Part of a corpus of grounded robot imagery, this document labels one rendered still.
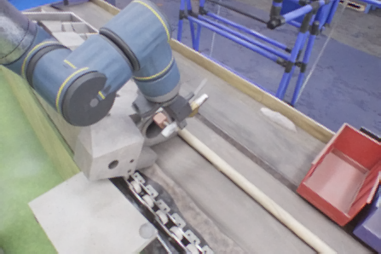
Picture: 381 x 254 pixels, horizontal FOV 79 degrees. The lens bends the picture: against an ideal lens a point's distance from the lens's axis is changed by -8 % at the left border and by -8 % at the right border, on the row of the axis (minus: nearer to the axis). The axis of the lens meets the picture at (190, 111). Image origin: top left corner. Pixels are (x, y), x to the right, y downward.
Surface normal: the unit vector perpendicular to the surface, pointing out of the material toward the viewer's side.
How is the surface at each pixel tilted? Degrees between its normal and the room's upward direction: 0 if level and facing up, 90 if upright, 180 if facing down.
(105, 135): 38
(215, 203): 0
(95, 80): 84
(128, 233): 0
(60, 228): 0
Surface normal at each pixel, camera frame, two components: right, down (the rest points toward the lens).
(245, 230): 0.11, -0.77
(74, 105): 0.70, 0.49
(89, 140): -0.51, -0.15
